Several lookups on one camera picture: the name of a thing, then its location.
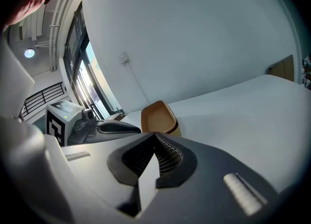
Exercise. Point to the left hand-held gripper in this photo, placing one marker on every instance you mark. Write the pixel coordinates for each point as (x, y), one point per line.
(63, 118)

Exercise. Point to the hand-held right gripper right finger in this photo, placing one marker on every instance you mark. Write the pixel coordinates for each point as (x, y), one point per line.
(206, 169)

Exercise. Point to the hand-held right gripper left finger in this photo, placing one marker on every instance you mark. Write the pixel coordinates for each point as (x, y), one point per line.
(97, 167)

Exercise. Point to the tan paper food tray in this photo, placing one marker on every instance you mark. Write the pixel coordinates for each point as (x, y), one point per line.
(158, 118)

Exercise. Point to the white table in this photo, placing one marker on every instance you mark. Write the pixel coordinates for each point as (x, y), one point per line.
(230, 111)

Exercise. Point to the black framed window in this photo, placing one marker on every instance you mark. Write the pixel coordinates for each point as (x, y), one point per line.
(80, 72)

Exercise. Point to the black railing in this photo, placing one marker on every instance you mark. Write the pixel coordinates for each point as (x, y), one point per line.
(43, 96)

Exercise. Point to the round ceiling light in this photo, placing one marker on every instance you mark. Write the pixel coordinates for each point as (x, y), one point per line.
(29, 53)

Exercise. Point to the white wall socket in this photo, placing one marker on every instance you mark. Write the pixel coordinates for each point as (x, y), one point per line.
(124, 57)

